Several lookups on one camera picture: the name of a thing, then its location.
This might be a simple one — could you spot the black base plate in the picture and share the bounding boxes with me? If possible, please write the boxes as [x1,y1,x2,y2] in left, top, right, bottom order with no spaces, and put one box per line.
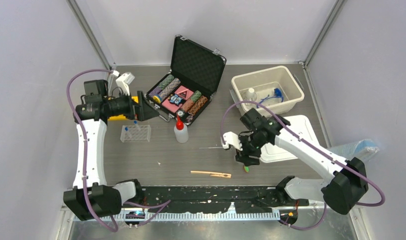
[128,186,309,214]

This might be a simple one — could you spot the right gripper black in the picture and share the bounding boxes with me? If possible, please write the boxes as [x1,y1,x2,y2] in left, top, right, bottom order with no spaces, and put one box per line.
[234,129,268,166]

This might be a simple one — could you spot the white squeeze bottle red cap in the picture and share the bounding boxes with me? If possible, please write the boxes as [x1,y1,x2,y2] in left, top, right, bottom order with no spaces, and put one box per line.
[174,115,189,144]

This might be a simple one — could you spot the beige plastic bin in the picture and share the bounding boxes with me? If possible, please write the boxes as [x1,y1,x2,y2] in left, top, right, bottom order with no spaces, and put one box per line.
[231,65,305,114]

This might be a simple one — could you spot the yellow test tube rack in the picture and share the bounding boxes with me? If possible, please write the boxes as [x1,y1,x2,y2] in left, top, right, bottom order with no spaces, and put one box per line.
[108,96,139,121]

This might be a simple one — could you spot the black poker chip case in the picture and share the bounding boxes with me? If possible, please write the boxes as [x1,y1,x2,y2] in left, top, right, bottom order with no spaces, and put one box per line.
[145,34,227,126]

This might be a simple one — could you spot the clear plastic well plate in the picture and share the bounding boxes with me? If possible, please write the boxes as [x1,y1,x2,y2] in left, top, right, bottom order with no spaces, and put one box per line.
[120,125,152,143]

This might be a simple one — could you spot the blue safety glasses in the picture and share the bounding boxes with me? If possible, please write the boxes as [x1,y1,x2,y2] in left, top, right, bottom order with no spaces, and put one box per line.
[257,88,284,106]

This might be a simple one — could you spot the clear glass petri dish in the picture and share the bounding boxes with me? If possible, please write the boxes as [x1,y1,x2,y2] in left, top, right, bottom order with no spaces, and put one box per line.
[242,92,257,109]

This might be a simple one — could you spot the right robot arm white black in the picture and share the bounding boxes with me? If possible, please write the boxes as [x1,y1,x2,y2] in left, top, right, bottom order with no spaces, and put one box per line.
[234,109,369,215]

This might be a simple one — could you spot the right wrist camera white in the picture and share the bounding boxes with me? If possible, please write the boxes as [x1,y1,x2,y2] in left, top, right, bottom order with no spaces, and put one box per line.
[221,131,243,151]

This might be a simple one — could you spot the white bin lid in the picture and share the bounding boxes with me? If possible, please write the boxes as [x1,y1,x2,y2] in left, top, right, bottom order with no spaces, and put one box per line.
[259,115,319,164]

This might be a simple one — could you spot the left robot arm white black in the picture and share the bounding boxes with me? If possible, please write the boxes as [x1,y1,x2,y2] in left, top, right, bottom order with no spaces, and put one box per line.
[63,79,159,221]

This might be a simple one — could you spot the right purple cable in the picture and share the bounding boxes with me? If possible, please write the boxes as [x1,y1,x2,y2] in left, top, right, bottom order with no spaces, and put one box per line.
[219,100,387,231]

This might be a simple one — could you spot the wooden clothespin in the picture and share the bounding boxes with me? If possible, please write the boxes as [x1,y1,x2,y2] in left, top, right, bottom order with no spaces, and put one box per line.
[190,170,232,179]

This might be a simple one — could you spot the blue plastic bag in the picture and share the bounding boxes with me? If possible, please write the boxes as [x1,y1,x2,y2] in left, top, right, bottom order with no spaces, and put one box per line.
[328,139,380,163]

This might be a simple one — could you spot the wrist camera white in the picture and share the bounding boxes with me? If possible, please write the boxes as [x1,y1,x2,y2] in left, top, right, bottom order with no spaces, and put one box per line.
[111,70,135,96]
[221,131,243,151]

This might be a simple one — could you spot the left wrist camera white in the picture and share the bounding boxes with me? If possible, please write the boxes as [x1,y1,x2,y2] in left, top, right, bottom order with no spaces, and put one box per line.
[111,70,135,96]

